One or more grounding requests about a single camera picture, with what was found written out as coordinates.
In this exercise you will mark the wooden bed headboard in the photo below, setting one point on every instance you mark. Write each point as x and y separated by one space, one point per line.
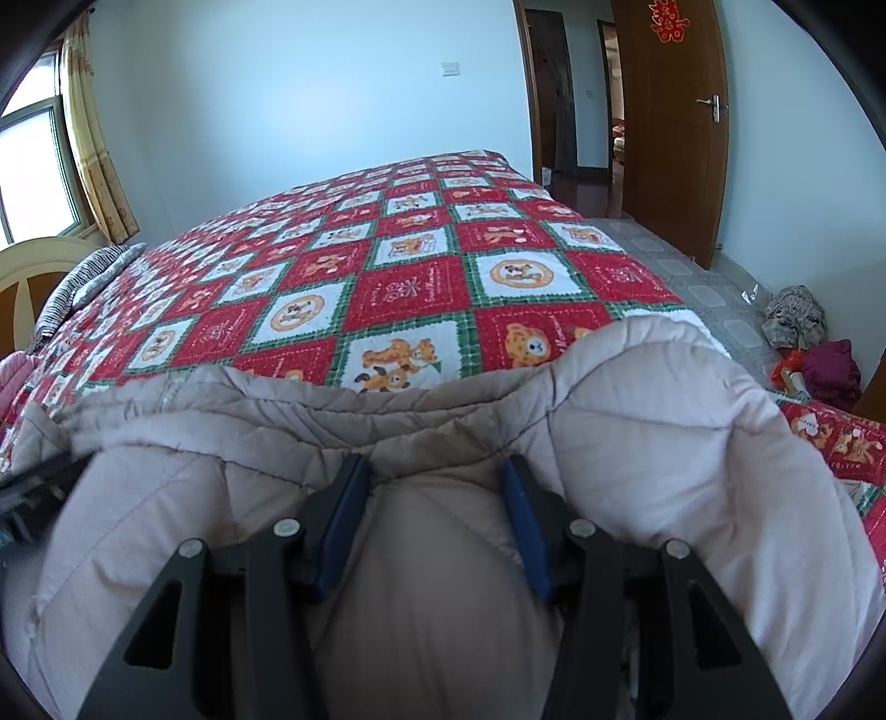
28 304

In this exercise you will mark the red paper door decoration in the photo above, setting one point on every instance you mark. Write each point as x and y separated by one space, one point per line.
669 21

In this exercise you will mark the red orange item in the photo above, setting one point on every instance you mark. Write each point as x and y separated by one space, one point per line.
788 374

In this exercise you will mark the pink folded quilt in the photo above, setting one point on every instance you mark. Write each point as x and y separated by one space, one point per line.
10 381

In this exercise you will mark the light grey quilted jacket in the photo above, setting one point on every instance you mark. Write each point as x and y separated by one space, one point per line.
429 658

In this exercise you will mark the dark inner door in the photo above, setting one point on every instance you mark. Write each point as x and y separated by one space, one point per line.
554 90

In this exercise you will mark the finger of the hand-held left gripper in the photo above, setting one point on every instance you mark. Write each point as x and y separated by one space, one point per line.
34 495

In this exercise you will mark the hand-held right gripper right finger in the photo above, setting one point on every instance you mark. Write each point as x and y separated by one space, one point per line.
522 526

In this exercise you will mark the maroon cloth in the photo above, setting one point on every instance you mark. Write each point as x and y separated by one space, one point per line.
834 374

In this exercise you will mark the window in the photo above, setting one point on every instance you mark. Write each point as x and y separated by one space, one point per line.
34 173

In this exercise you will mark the striped pillow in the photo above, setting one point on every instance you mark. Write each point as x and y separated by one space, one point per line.
83 284

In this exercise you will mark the grey patterned cloth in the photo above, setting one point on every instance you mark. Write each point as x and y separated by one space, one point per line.
792 318

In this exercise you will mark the brown wooden door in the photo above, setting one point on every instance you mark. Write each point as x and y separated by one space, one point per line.
664 138

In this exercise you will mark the red printed bedsheet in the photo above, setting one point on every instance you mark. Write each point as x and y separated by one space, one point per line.
415 291

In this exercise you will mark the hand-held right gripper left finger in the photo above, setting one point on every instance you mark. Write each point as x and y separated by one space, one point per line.
342 533

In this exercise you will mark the yellow patterned curtain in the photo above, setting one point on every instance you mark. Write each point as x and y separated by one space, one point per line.
97 159

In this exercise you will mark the brown door frame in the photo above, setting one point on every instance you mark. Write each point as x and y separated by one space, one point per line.
529 90

